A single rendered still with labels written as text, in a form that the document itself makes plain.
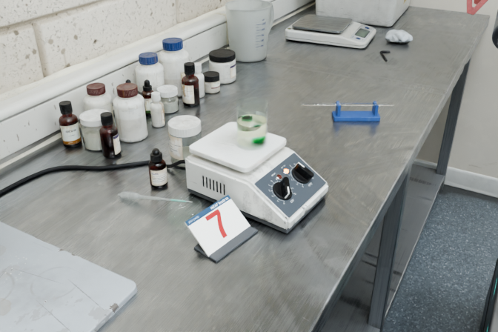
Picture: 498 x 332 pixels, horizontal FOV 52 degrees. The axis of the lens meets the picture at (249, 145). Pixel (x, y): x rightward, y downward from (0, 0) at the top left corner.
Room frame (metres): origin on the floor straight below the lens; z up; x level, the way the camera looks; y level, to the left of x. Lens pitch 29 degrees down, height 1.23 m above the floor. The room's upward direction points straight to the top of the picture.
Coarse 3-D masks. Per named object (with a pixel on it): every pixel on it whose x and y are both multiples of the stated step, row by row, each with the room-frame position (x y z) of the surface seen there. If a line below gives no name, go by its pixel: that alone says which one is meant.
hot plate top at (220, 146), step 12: (216, 132) 0.77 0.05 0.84; (228, 132) 0.77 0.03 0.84; (192, 144) 0.72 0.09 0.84; (204, 144) 0.72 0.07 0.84; (216, 144) 0.72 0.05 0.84; (228, 144) 0.72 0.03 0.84; (276, 144) 0.72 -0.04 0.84; (204, 156) 0.69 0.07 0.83; (216, 156) 0.68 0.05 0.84; (228, 156) 0.68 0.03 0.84; (240, 156) 0.68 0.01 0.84; (252, 156) 0.68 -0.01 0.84; (264, 156) 0.68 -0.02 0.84; (240, 168) 0.65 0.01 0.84; (252, 168) 0.66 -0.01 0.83
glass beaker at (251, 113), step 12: (264, 96) 0.74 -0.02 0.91; (240, 108) 0.74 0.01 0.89; (252, 108) 0.75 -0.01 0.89; (264, 108) 0.74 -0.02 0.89; (240, 120) 0.71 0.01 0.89; (252, 120) 0.70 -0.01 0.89; (264, 120) 0.71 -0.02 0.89; (240, 132) 0.71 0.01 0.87; (252, 132) 0.70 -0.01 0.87; (264, 132) 0.71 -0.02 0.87; (240, 144) 0.71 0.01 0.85; (252, 144) 0.70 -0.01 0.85; (264, 144) 0.71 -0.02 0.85
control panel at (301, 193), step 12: (288, 156) 0.72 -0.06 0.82; (276, 168) 0.69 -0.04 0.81; (288, 168) 0.70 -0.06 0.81; (264, 180) 0.65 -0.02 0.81; (276, 180) 0.66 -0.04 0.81; (312, 180) 0.69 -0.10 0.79; (264, 192) 0.63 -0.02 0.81; (300, 192) 0.66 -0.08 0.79; (312, 192) 0.67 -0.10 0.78; (276, 204) 0.62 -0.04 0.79; (288, 204) 0.63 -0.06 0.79; (300, 204) 0.64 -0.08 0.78; (288, 216) 0.61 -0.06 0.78
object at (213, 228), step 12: (228, 204) 0.64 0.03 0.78; (204, 216) 0.60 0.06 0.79; (216, 216) 0.61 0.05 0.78; (228, 216) 0.62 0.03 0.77; (240, 216) 0.63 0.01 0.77; (192, 228) 0.58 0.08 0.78; (204, 228) 0.58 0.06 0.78; (216, 228) 0.59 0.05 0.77; (228, 228) 0.60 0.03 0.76; (204, 240) 0.57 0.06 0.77; (216, 240) 0.58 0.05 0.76
